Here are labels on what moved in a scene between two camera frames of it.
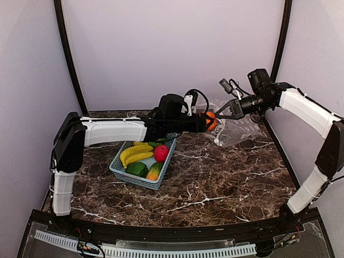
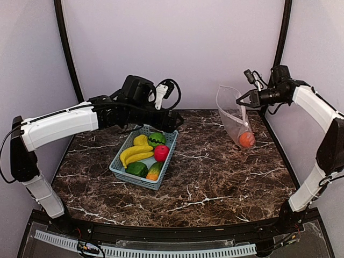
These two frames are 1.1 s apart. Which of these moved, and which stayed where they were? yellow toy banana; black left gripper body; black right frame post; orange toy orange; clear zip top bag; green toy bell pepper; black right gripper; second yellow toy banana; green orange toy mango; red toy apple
Moved: clear zip top bag; orange toy orange; black left gripper body; black right gripper
Stayed: yellow toy banana; black right frame post; second yellow toy banana; red toy apple; green orange toy mango; green toy bell pepper
